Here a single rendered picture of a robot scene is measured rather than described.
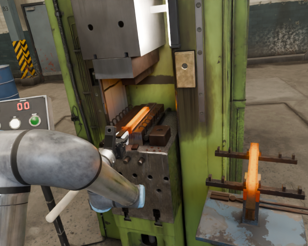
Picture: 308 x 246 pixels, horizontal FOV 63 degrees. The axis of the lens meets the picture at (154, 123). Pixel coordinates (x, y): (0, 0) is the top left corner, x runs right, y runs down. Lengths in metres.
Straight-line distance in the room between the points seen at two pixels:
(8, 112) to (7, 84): 4.37
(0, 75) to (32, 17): 2.84
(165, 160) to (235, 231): 0.43
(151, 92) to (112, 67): 0.55
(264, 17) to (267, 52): 0.88
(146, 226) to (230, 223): 0.58
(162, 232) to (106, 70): 0.95
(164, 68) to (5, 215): 1.28
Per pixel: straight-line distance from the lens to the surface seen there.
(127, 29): 1.16
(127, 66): 1.18
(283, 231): 1.18
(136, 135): 1.30
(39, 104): 1.45
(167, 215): 1.46
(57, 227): 1.91
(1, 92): 5.85
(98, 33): 1.22
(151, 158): 1.26
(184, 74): 1.24
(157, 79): 1.67
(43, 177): 0.54
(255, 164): 1.03
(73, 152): 0.54
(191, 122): 1.33
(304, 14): 7.70
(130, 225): 1.63
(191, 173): 1.49
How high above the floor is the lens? 1.53
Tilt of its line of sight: 23 degrees down
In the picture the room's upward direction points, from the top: 7 degrees counter-clockwise
